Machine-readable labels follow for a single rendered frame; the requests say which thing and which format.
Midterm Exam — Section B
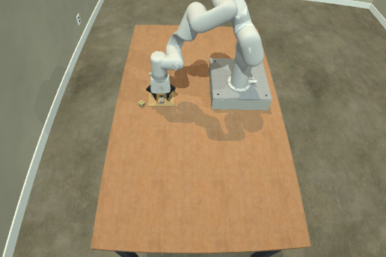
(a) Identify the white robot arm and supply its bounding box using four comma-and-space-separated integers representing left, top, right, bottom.
149, 0, 264, 92

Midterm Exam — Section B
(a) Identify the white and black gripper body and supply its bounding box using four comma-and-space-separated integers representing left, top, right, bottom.
150, 75, 171, 93

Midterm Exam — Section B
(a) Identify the tan flat mat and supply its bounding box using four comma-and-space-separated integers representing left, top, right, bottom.
148, 92, 174, 106

